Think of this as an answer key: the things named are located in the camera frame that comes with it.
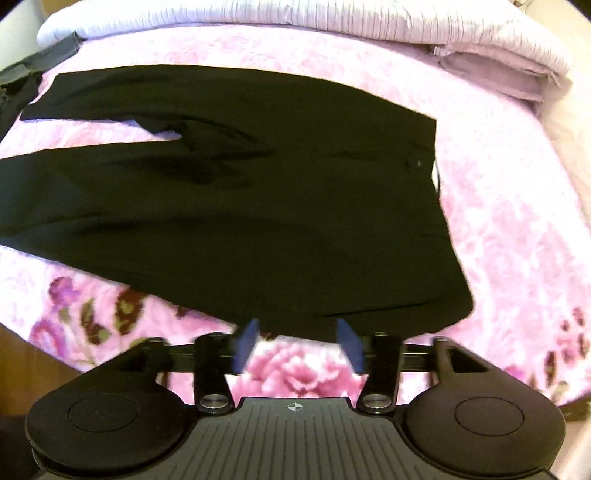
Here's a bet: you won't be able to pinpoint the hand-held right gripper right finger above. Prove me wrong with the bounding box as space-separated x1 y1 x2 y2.
336 318 491 414

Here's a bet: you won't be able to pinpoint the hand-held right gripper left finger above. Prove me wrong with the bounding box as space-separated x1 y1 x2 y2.
121 318 261 413

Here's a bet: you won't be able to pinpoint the black pants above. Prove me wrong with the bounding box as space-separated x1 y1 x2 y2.
0 65 475 343

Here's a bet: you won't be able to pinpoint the pink floral blanket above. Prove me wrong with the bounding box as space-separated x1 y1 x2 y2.
0 25 591 407

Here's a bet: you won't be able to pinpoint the folded mauve cloth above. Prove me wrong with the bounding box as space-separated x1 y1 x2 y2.
431 45 561 103

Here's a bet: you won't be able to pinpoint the white striped quilt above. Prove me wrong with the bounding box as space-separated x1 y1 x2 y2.
37 0 574 86

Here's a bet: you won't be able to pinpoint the dark strap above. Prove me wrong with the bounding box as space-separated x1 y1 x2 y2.
0 33 84 139

